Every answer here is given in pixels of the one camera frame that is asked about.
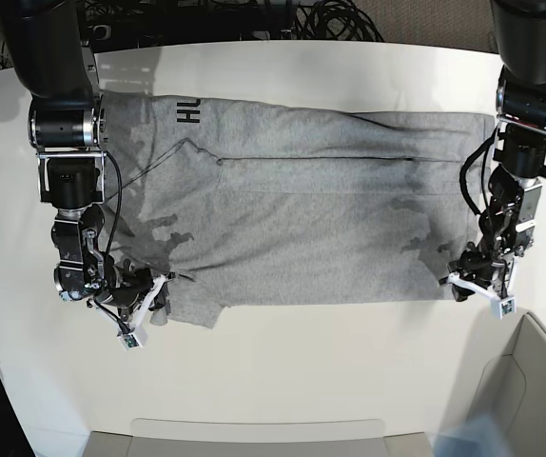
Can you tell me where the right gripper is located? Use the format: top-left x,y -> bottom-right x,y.
89,268 -> 176,333

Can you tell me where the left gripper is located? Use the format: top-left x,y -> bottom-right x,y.
439,247 -> 517,304

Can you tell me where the grey T-shirt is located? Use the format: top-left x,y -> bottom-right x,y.
104,92 -> 494,328

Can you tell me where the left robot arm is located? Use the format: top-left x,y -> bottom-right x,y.
440,1 -> 546,318

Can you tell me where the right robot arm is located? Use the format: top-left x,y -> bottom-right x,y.
0,1 -> 172,348

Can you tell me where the grey box at right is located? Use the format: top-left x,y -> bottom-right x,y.
468,313 -> 546,456

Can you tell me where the grey tray at bottom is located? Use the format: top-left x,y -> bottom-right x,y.
83,418 -> 434,456

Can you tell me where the blue translucent object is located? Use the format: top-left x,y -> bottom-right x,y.
433,414 -> 512,457

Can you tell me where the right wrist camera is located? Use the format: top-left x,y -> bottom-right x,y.
117,327 -> 148,351

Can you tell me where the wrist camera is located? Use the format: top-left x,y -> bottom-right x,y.
117,327 -> 148,351
490,295 -> 517,319

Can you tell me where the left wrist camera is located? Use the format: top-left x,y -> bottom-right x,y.
490,295 -> 517,319

